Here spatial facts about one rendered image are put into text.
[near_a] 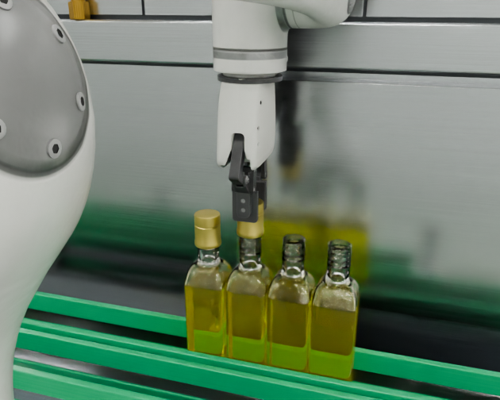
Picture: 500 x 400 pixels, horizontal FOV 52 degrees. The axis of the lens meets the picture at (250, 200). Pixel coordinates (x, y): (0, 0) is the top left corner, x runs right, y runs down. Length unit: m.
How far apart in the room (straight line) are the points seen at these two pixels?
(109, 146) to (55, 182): 0.73
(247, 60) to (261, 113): 0.06
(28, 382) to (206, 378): 0.23
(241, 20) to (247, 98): 0.08
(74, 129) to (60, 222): 0.03
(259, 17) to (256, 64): 0.05
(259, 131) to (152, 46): 0.28
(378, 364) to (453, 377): 0.10
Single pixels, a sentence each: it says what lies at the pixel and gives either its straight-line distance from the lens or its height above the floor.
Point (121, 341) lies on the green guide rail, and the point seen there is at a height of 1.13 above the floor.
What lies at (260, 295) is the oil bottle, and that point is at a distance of 0.67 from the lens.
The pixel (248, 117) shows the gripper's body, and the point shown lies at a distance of 0.57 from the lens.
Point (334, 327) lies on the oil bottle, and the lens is 0.67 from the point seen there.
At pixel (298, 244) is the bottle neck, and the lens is 0.64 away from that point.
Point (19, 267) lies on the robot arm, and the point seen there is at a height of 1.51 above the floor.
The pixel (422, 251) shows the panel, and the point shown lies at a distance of 0.78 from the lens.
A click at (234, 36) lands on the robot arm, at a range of 0.57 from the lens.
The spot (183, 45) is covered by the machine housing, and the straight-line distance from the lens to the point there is 0.78.
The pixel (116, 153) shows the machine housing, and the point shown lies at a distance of 0.89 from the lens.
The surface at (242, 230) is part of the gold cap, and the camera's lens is 0.65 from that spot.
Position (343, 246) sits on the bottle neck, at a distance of 0.66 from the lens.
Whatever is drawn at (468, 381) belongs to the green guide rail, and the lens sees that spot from 0.78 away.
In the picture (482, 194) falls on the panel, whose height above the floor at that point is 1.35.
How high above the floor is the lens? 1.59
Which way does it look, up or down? 21 degrees down
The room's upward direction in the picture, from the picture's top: straight up
